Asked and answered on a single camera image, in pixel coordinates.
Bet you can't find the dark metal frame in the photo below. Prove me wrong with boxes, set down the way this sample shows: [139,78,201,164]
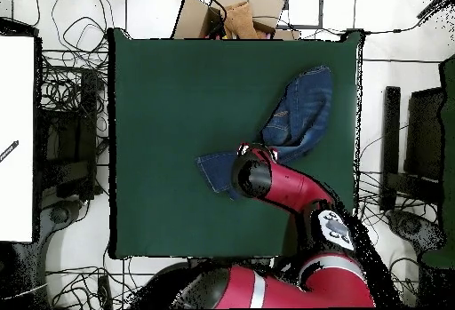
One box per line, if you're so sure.
[271,0,324,30]

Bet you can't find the blue denim jeans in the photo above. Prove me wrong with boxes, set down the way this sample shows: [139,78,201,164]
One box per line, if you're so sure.
[195,65,334,202]

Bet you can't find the black strip with white print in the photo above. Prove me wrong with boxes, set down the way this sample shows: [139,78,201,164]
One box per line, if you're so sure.
[0,139,20,163]

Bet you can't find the white board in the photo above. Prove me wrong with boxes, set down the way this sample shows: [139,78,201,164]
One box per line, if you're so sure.
[0,35,36,243]

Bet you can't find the dark green table cloth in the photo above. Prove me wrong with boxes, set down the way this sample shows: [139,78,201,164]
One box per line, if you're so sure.
[107,27,365,261]

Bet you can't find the black cable tangle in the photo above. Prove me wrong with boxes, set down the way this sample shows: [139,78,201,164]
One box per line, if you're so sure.
[45,265,147,309]
[35,0,111,112]
[385,252,420,307]

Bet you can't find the black upright post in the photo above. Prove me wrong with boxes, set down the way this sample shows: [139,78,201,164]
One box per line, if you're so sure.
[379,85,402,213]

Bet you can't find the black flat panel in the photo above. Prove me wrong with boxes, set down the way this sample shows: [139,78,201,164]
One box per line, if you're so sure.
[404,87,445,183]

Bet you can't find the dark green cloth sheet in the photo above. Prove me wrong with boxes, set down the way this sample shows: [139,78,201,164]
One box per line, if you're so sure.
[422,53,455,268]

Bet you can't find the brown cardboard box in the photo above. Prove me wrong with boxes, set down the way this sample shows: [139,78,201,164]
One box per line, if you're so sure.
[171,0,302,41]

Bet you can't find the black power strip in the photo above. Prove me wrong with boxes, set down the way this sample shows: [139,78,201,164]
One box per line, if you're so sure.
[97,274,114,309]

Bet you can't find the black equipment rack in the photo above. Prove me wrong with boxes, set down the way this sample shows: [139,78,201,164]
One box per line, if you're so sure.
[35,68,99,201]

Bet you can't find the tan cloth in box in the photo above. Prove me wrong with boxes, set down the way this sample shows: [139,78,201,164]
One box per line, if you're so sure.
[222,1,259,40]

